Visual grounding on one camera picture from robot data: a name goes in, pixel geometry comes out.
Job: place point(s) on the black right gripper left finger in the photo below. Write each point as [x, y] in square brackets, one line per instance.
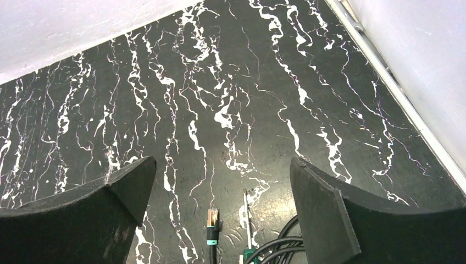
[91, 223]

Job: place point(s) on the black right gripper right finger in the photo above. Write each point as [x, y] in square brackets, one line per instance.
[341, 223]

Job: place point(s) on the black ethernet cable teal plug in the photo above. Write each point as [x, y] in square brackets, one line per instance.
[280, 250]

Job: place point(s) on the green handled screwdriver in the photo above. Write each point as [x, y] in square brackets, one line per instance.
[248, 233]

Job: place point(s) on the aluminium side rail right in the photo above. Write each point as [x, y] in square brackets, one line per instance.
[357, 34]

